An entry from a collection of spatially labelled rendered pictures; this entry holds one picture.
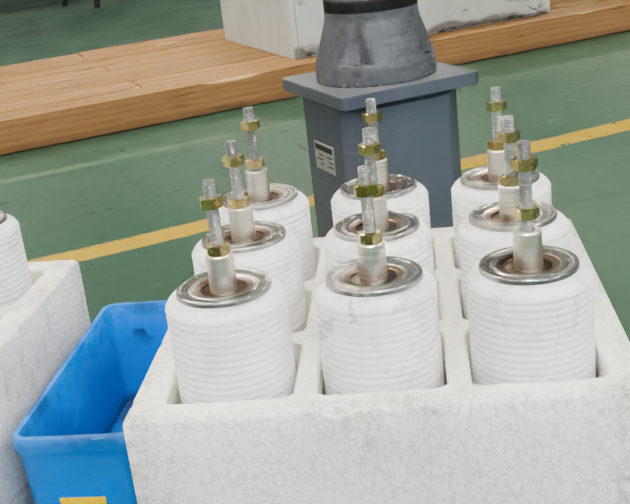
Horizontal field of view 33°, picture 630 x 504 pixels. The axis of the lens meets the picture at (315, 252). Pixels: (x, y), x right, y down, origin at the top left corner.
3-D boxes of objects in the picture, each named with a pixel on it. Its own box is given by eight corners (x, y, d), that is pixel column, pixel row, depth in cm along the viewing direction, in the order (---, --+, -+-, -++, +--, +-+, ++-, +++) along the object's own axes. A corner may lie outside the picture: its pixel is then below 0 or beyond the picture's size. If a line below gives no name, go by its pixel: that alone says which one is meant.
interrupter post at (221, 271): (242, 294, 83) (236, 255, 82) (212, 300, 82) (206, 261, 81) (236, 284, 85) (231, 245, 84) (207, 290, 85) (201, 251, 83)
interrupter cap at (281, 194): (210, 201, 107) (209, 195, 107) (277, 185, 111) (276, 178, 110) (241, 219, 101) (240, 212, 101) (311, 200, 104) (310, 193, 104)
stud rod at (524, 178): (521, 240, 80) (517, 143, 77) (520, 236, 81) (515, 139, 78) (534, 239, 80) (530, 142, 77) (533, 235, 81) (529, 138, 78)
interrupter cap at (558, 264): (462, 264, 84) (462, 256, 84) (549, 245, 86) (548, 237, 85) (506, 297, 77) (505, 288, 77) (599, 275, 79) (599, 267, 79)
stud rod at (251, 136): (260, 180, 106) (251, 105, 103) (264, 182, 105) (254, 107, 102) (251, 182, 105) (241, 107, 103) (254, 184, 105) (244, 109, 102)
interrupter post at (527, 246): (507, 268, 82) (505, 227, 81) (535, 262, 83) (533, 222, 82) (521, 278, 80) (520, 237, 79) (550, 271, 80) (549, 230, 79)
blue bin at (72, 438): (122, 398, 124) (104, 303, 119) (215, 393, 122) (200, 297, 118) (33, 558, 96) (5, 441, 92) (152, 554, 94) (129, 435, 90)
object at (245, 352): (323, 503, 86) (297, 298, 80) (206, 531, 84) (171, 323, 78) (295, 447, 95) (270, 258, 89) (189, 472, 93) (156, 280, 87)
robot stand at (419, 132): (305, 290, 149) (280, 77, 139) (422, 259, 155) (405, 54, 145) (365, 335, 133) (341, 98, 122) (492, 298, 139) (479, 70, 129)
